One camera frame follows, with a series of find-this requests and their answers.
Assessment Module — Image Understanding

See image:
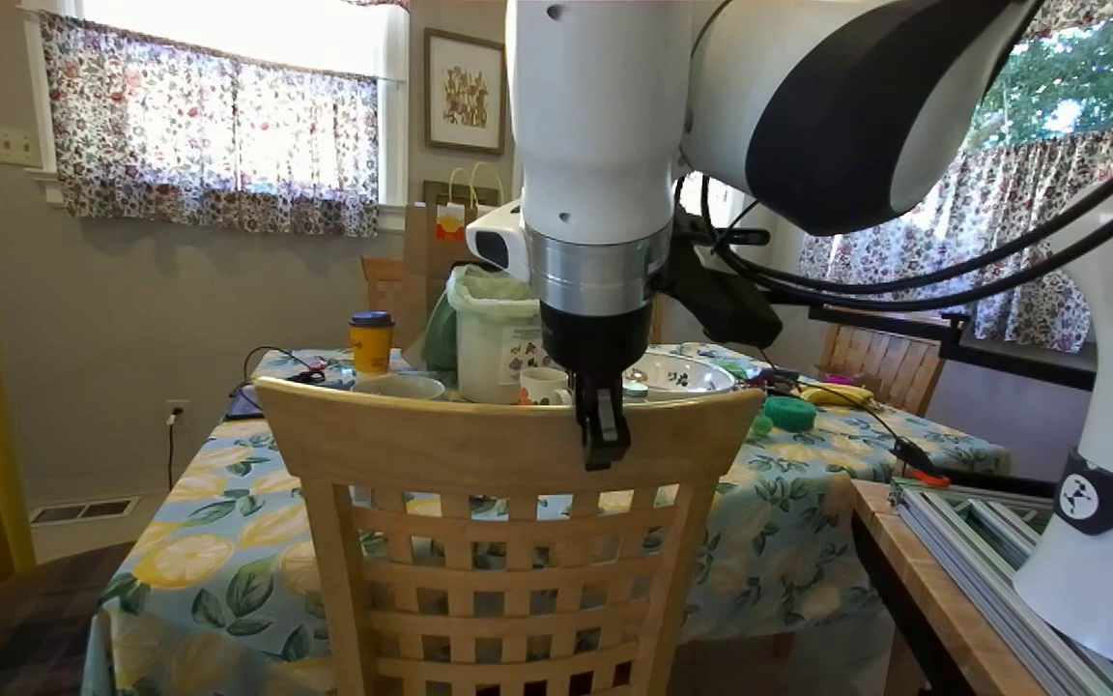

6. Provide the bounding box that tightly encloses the lemon print tablecloth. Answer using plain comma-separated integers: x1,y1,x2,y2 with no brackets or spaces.
76,341,1011,696

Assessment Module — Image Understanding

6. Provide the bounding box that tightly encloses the framed botanical picture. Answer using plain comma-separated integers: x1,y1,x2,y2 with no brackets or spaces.
423,27,512,159

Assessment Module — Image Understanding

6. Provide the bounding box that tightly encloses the aluminium rail frame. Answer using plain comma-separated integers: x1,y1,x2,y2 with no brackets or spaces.
890,475,1113,696

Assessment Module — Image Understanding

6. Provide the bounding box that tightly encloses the yellow bottle blue lid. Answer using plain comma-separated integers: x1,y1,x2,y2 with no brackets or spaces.
345,304,397,381

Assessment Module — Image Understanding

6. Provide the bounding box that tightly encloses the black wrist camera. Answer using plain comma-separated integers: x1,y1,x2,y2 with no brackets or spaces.
648,207,788,353

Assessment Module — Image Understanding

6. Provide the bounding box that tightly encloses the white bin green bag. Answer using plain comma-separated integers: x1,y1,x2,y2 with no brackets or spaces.
439,261,554,407

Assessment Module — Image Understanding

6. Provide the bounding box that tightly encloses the green round scrubber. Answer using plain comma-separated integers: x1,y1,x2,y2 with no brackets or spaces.
759,390,823,435

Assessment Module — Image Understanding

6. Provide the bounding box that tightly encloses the white floral serving bowl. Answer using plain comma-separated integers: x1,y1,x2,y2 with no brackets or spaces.
620,346,742,402

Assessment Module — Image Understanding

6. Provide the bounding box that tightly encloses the blue notebook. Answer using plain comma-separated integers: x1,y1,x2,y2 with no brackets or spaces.
220,377,272,424

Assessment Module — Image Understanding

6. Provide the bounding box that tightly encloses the long floral window curtain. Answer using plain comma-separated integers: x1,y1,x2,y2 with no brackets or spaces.
795,118,1113,358

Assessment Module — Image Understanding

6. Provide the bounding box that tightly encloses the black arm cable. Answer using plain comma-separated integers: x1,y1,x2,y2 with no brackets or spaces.
678,118,1113,319

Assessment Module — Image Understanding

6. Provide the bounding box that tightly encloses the floor heating vent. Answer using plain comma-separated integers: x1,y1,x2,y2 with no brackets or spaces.
27,495,144,526

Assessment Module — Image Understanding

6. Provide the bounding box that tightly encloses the short floral window curtain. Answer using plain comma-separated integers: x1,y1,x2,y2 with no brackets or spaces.
35,10,387,242

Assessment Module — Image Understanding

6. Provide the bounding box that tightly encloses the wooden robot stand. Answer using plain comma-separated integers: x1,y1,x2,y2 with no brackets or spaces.
846,475,1051,696

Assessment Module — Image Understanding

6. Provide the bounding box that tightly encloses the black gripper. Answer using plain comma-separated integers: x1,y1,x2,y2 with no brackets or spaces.
539,300,653,471

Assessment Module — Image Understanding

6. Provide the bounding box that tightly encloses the small plain white bowl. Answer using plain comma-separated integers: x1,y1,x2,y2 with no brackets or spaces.
350,363,452,402

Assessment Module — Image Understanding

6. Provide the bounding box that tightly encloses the light wooden lattice chair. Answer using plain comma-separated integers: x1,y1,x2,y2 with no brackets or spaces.
250,371,770,696

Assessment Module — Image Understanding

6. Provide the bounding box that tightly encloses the slatted wooden chair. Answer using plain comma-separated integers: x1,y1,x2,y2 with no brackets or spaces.
814,319,950,416

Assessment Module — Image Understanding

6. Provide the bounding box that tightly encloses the beige light switch plate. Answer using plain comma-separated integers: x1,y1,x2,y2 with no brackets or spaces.
0,118,44,171

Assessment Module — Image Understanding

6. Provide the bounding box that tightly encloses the black table cable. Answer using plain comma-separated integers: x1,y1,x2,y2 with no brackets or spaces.
866,407,1058,498

